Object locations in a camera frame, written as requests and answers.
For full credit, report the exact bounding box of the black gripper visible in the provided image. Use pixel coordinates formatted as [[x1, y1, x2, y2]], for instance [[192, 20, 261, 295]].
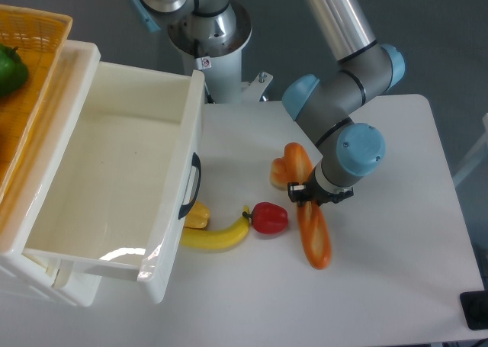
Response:
[[287, 175, 354, 207]]

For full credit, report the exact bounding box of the long orange baguette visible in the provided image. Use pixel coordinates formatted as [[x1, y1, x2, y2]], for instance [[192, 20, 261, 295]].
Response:
[[284, 143, 332, 269]]

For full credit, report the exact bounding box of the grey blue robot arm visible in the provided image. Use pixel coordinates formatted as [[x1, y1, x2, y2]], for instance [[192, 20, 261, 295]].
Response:
[[130, 0, 405, 205]]

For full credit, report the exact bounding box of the small round bread roll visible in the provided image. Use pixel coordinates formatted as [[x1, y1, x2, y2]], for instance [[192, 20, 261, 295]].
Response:
[[269, 157, 289, 191]]

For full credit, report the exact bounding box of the red bell pepper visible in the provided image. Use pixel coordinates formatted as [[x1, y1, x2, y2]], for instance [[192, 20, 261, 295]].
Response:
[[242, 202, 289, 235]]

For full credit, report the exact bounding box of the yellow bell pepper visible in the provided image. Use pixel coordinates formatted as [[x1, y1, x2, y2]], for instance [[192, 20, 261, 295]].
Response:
[[184, 201, 210, 230]]

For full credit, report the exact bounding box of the yellow banana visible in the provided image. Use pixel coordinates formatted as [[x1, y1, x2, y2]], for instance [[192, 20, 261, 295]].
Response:
[[180, 205, 250, 251]]

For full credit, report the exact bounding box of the white plastic drawer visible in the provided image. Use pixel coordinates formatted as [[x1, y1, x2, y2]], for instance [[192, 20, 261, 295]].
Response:
[[24, 63, 205, 304]]

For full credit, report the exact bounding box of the black device at table edge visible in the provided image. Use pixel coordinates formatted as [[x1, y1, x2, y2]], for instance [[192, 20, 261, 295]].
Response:
[[460, 291, 487, 330]]

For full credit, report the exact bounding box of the white drawer cabinet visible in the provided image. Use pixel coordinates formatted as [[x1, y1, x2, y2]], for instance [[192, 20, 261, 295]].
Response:
[[1, 40, 101, 307]]

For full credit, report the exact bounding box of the orange woven basket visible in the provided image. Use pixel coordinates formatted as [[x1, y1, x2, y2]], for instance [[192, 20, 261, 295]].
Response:
[[1, 5, 72, 197]]

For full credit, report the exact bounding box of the green bell pepper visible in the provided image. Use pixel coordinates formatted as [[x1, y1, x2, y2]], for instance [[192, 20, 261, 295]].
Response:
[[0, 44, 29, 97]]

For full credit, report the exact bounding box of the dark blue drawer handle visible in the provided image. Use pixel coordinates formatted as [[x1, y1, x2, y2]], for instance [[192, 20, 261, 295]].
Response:
[[178, 153, 202, 220]]

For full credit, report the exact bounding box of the white frame at right edge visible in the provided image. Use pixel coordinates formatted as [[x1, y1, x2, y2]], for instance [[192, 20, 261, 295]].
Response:
[[452, 114, 487, 187]]

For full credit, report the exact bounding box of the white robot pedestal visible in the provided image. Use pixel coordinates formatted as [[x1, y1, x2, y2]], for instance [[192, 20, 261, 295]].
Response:
[[168, 1, 273, 104]]

